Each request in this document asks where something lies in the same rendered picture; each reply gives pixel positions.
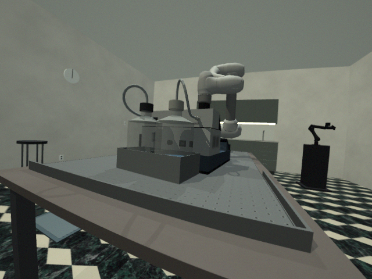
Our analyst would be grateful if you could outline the clear plastic bottle with grey cap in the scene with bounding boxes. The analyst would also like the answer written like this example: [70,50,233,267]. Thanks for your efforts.
[154,99,194,157]

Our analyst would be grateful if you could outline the clear plastic bottle with black cap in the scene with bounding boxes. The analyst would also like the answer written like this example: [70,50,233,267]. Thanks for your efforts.
[127,102,156,152]

